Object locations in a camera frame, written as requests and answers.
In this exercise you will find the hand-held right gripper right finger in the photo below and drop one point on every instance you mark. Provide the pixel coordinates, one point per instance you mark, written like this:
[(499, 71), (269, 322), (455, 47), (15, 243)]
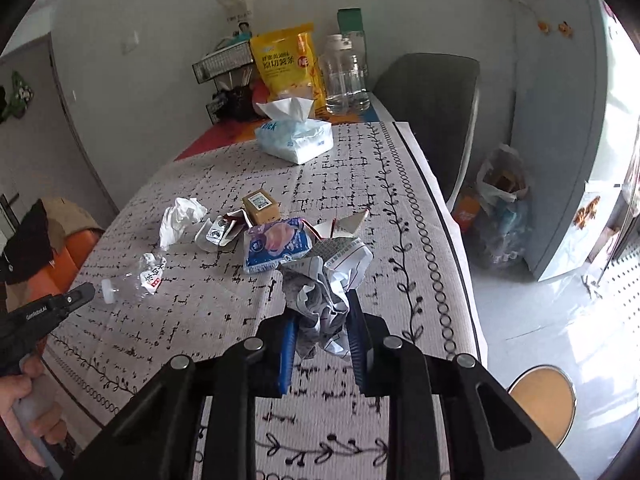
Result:
[(356, 345)]

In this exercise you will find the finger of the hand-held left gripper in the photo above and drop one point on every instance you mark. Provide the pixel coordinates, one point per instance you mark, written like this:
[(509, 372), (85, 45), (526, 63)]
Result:
[(72, 297)]

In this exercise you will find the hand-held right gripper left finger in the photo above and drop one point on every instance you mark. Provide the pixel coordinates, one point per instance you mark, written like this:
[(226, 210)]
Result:
[(287, 355)]

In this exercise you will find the newspaper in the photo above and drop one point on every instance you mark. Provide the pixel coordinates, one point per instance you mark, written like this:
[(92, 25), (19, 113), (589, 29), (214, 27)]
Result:
[(325, 280)]

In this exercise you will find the crushed clear plastic bottle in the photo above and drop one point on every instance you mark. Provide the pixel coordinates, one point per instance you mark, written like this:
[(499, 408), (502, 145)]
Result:
[(145, 275)]

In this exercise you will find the torn white carton piece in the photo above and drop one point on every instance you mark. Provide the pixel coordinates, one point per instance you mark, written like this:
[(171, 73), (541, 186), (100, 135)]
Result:
[(345, 225)]

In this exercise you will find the small brown cardboard box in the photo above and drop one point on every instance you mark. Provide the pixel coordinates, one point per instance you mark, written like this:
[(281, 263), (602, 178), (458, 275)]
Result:
[(260, 205)]

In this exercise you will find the person's left hand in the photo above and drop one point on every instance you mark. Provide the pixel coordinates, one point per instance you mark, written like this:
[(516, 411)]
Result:
[(30, 432)]

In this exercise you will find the orange chair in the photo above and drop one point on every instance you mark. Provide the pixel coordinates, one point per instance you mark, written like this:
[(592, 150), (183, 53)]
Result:
[(75, 255)]

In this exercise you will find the black cloth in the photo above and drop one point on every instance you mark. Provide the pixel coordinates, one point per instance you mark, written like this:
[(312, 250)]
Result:
[(27, 240)]

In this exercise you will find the tan cloth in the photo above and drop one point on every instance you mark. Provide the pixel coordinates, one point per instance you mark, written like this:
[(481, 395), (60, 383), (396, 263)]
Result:
[(70, 215)]

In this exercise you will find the blue snack wrapper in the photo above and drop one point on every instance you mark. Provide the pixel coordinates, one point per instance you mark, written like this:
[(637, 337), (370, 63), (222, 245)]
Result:
[(272, 247)]

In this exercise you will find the crumpled white tissue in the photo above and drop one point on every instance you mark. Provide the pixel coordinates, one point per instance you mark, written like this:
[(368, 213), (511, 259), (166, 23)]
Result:
[(177, 220)]

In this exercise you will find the small torn silver packet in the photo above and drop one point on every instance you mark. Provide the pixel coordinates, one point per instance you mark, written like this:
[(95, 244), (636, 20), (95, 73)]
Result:
[(215, 235)]

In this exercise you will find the grey printed tablecloth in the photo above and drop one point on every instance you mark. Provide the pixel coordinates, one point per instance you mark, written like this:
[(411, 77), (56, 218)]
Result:
[(325, 185)]

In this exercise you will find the grey door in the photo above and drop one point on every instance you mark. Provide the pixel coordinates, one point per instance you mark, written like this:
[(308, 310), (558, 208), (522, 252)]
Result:
[(55, 135)]

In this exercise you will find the orange box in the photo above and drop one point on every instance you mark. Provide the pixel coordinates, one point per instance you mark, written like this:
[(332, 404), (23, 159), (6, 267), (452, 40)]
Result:
[(467, 210)]

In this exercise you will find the clear bag of bottles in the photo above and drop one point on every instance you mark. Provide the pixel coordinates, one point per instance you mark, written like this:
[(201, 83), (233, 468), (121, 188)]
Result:
[(500, 235)]

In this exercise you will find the round wooden stool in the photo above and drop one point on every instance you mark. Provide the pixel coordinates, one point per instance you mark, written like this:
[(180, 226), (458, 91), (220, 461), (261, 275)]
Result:
[(540, 395)]

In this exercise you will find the blue white tissue pack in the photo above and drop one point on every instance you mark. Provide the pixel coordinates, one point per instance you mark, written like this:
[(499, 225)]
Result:
[(295, 142)]

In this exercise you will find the green panda decoration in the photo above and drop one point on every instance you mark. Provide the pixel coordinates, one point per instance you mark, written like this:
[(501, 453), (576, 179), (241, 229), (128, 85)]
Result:
[(20, 92)]

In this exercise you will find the white plastic bag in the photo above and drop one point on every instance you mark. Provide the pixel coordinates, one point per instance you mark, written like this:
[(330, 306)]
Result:
[(492, 180)]

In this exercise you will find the red patterned table cover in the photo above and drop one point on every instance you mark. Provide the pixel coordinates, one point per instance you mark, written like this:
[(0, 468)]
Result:
[(220, 135)]

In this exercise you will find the grey chair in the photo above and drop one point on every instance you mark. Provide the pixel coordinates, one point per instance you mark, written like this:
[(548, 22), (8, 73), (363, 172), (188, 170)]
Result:
[(425, 100)]

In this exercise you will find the clear plastic jar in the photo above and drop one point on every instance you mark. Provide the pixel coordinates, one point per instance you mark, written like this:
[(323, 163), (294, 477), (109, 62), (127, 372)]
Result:
[(345, 85)]

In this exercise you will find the orange fridge sticker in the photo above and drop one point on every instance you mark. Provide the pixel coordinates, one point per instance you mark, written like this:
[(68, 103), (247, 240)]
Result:
[(587, 212)]

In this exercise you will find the white perforated panel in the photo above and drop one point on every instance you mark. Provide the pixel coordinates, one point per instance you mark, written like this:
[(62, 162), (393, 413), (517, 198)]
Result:
[(625, 300)]

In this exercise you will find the grey refrigerator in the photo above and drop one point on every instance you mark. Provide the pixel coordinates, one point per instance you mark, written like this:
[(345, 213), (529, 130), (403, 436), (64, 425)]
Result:
[(560, 135)]

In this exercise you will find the yellow snack bag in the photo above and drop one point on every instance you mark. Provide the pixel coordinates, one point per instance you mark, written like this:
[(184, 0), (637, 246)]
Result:
[(280, 60)]

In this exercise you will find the green lidded bottle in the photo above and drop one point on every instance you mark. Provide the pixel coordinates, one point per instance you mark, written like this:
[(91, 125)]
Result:
[(350, 20)]

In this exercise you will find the small orange fridge magnet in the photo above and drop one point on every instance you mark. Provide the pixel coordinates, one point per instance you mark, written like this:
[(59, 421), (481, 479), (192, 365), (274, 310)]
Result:
[(543, 27)]

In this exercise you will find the orange black fridge magnet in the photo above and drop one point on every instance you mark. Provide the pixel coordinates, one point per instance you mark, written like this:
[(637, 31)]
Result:
[(565, 29)]

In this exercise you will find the white wall hanging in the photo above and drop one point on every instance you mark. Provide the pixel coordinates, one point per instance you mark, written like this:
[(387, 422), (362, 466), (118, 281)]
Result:
[(237, 7)]

